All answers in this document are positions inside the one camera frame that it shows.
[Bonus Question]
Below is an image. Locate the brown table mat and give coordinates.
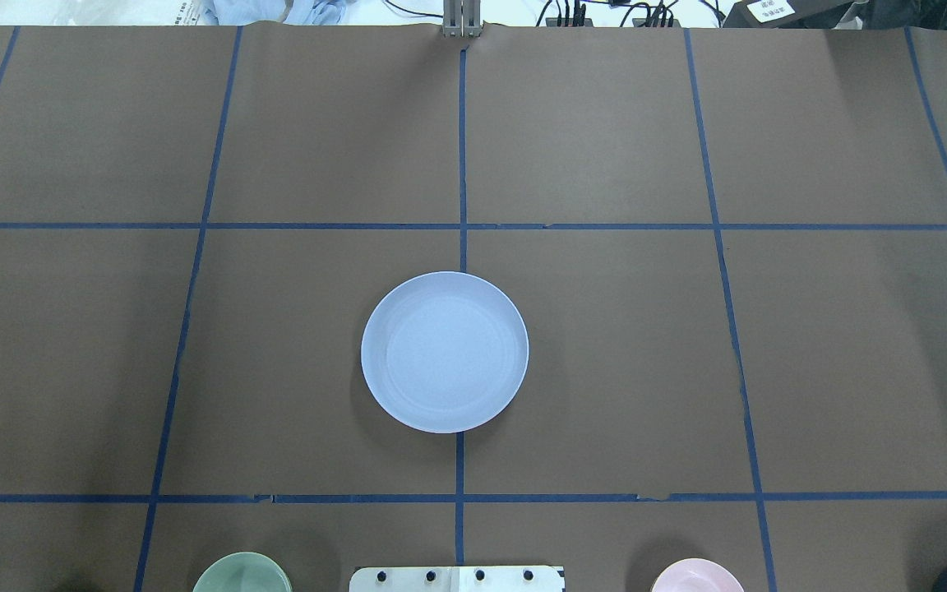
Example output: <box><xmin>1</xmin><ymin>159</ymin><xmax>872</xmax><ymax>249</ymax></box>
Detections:
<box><xmin>0</xmin><ymin>22</ymin><xmax>947</xmax><ymax>591</ymax></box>

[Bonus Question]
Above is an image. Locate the metal camera post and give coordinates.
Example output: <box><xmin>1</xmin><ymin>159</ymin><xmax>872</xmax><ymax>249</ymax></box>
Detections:
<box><xmin>442</xmin><ymin>0</ymin><xmax>483</xmax><ymax>38</ymax></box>

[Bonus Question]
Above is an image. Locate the white mounting plate with bolts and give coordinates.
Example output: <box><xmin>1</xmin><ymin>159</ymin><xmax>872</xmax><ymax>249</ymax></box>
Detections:
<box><xmin>349</xmin><ymin>565</ymin><xmax>566</xmax><ymax>591</ymax></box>

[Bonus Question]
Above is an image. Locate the black cables bundle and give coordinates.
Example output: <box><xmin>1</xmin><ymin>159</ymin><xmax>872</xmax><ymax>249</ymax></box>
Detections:
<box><xmin>383</xmin><ymin>0</ymin><xmax>725</xmax><ymax>29</ymax></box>

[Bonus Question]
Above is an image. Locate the blue plate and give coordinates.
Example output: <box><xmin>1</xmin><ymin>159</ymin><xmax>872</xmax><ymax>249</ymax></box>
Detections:
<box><xmin>360</xmin><ymin>271</ymin><xmax>530</xmax><ymax>434</ymax></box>

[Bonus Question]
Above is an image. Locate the green bowl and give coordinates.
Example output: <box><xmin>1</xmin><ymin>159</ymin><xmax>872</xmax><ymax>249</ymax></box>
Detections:
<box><xmin>192</xmin><ymin>552</ymin><xmax>293</xmax><ymax>592</ymax></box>

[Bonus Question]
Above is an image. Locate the black box with label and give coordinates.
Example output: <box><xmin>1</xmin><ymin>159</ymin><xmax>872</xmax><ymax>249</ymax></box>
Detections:
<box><xmin>722</xmin><ymin>1</ymin><xmax>853</xmax><ymax>29</ymax></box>

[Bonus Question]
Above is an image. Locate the pink bowl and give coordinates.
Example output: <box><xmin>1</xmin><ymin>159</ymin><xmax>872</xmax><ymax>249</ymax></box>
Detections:
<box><xmin>650</xmin><ymin>557</ymin><xmax>744</xmax><ymax>592</ymax></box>

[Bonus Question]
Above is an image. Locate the light blue cloth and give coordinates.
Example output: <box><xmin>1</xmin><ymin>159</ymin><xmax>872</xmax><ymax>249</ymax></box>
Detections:
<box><xmin>201</xmin><ymin>1</ymin><xmax>349</xmax><ymax>26</ymax></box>

